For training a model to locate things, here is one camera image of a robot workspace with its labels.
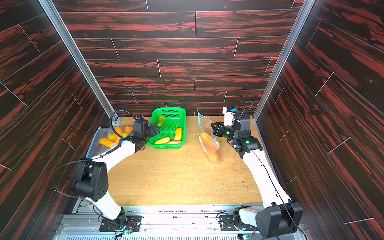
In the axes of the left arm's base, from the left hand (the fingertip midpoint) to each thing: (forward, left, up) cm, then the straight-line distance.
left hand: (153, 127), depth 94 cm
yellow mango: (+4, -15, -11) cm, 19 cm away
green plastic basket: (+24, -10, -14) cm, 29 cm away
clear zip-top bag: (-4, -32, +8) cm, 33 cm away
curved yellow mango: (-2, -4, -12) cm, 13 cm away
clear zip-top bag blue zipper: (0, +35, -12) cm, 37 cm away
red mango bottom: (-3, -13, -11) cm, 17 cm away
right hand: (-9, -37, +15) cm, 41 cm away
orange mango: (-13, -38, -12) cm, 42 cm away
